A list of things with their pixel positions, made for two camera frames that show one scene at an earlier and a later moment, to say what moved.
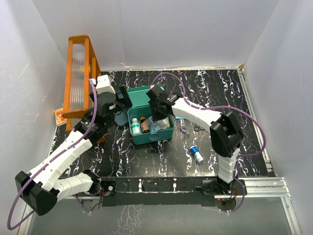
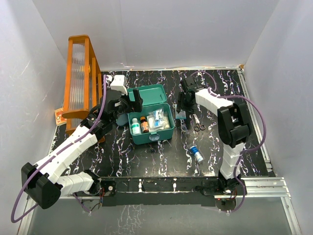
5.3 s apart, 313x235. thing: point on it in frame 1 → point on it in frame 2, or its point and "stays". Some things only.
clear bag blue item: (155, 126) stays
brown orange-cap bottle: (145, 125) stays
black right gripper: (155, 116) → (181, 106)
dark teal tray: (122, 118) stays
